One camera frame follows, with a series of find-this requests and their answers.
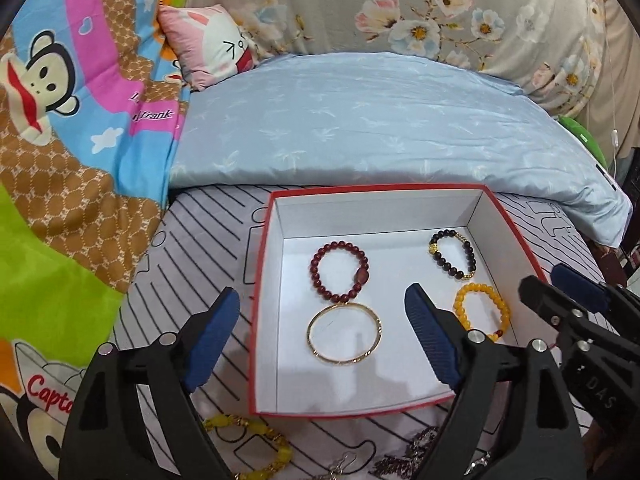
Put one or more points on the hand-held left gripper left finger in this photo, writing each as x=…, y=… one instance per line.
x=212, y=345

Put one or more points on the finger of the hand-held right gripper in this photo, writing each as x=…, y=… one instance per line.
x=582, y=285
x=545, y=302

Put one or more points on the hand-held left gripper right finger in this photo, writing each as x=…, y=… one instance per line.
x=432, y=340

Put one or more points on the red cardboard box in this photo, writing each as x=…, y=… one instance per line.
x=350, y=385

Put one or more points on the dark purple bead ornament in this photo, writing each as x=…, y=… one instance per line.
x=410, y=452

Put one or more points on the silver earring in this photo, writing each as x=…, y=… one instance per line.
x=342, y=465

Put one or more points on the gold bangle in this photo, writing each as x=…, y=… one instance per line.
x=308, y=334

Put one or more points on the striped grey bedsheet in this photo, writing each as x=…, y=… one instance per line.
x=200, y=240

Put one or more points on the green plush object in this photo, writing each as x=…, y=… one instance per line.
x=582, y=137

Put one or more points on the beige curtain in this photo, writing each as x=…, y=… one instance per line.
x=625, y=70

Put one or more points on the light blue quilt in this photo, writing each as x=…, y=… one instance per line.
x=375, y=120

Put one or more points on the monkey printed blanket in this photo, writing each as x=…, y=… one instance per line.
x=75, y=160

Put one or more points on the pink cartoon pillow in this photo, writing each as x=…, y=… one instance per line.
x=210, y=45

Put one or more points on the grey floral quilt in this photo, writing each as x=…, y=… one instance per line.
x=400, y=5

